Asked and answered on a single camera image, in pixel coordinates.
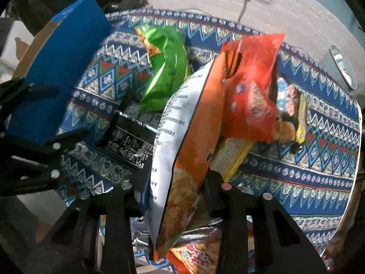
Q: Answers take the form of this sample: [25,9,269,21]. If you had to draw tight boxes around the silver foil snack packet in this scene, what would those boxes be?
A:
[131,221,223,249]

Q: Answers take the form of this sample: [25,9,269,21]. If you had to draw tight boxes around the patterned blue tablecloth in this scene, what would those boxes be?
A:
[54,7,362,274]

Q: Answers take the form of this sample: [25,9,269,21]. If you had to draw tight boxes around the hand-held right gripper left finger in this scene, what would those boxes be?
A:
[37,181,146,274]

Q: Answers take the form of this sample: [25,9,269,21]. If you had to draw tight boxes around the black round device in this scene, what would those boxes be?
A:
[108,0,151,13]

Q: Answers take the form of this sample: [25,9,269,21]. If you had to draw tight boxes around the yellow white snack bag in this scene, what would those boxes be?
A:
[212,137,254,181]

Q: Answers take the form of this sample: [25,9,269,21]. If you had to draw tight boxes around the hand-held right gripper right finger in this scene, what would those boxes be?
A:
[203,170,328,274]

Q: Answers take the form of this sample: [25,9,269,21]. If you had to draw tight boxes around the green snack bag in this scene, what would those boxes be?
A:
[135,24,191,112]

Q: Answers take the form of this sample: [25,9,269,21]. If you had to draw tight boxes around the grey power cable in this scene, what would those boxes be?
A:
[238,0,253,23]

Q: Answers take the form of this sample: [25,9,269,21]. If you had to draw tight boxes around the black silver snack packet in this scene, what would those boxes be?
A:
[107,111,160,173]

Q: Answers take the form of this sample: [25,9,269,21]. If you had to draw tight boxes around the slim yellow snack packet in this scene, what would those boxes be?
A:
[295,93,308,145]

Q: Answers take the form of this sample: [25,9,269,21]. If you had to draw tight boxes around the orange printed snack packet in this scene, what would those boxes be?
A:
[169,241,220,274]

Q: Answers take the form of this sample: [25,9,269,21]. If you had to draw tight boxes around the cartoon print snack packet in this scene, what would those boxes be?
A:
[272,77,301,143]

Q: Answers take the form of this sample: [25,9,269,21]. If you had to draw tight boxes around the light blue trash bin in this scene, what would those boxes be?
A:
[319,45,358,90]

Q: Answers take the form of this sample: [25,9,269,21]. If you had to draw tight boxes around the blue cardboard box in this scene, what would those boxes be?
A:
[6,0,113,146]

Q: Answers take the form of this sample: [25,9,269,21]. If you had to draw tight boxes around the red snack bag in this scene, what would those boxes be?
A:
[219,33,286,142]

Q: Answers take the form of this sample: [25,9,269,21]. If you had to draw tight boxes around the orange white chip bag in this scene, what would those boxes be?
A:
[144,51,246,261]

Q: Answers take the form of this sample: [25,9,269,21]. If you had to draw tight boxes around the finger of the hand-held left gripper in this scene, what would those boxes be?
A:
[0,127,89,197]
[0,77,59,120]

